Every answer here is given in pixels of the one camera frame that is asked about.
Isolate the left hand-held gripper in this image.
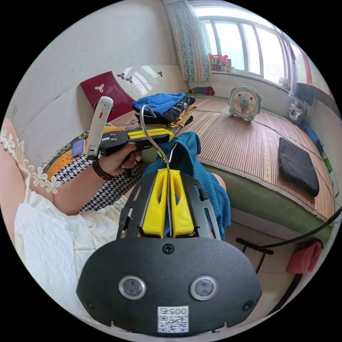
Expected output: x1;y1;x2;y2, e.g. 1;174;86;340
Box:
97;129;175;178

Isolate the black cable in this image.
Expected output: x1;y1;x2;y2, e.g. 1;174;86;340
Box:
256;205;342;250

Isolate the pile of clothes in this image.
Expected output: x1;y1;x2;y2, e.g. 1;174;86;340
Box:
132;92;197;129

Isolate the bed with woven mat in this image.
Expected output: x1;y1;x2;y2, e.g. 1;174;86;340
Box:
79;70;337;242

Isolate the person's body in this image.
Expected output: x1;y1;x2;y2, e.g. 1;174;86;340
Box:
0;117;129;324

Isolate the blue long sleeve shirt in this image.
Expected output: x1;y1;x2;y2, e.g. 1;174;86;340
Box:
141;132;232;240

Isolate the person's left forearm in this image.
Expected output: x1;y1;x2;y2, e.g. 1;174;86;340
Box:
52;159;116;216

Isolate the light blue table fan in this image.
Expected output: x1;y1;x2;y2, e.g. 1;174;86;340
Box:
228;84;263;123

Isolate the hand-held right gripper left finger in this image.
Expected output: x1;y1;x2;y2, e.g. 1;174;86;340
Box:
142;169;169;238

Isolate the patterned blue curtain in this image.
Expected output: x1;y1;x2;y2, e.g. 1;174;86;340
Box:
162;0;212;82

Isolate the dark grey cushion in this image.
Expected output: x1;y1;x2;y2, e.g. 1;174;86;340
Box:
278;137;321;198

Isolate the black floor pump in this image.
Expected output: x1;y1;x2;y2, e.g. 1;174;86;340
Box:
236;237;275;274

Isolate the metal wire clothes hanger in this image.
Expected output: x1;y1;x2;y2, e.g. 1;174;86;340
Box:
140;104;178;239

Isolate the person's left hand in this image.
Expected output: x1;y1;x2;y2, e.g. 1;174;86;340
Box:
104;145;142;179

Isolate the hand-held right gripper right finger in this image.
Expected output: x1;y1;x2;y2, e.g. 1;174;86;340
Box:
170;170;195;239

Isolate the window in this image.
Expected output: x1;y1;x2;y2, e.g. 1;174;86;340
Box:
192;5;314;87

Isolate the grey plush toy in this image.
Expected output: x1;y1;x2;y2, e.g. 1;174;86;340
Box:
288;100;306;125

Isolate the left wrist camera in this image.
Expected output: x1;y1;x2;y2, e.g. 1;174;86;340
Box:
86;96;114;161

